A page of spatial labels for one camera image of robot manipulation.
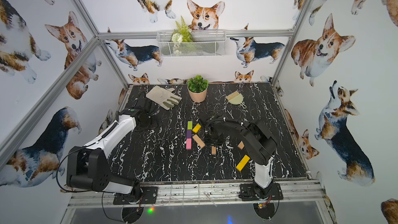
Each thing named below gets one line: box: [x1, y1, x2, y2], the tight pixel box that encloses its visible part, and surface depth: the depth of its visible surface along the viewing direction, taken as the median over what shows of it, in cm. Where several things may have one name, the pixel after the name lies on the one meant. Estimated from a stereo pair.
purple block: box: [186, 129, 193, 139], surface depth 97 cm
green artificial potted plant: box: [187, 74, 209, 93], surface depth 105 cm
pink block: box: [186, 137, 193, 150], surface depth 92 cm
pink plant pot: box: [187, 83, 208, 103], surface depth 106 cm
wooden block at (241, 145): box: [237, 140, 245, 150], surface depth 90 cm
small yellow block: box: [192, 123, 202, 134], surface depth 98 cm
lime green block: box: [187, 120, 193, 130], surface depth 99 cm
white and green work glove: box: [145, 85, 183, 110], surface depth 116 cm
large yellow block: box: [235, 154, 251, 172], surface depth 85 cm
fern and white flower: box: [171, 15, 194, 55], surface depth 85 cm
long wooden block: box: [192, 133, 206, 149], surface depth 92 cm
